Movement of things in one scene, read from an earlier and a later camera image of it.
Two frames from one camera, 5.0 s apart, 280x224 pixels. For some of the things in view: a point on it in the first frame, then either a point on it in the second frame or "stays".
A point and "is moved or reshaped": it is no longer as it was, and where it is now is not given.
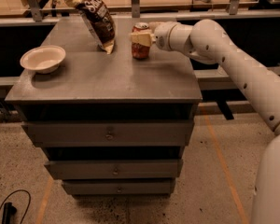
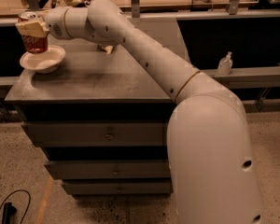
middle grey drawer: x=117 y=169 stays
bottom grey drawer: x=119 y=187 stays
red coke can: x=140 y=51 is moved or reshaped
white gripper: x=162 y=36 → x=55 y=22
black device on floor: x=9 y=210 stays
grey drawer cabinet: x=110 y=125 stays
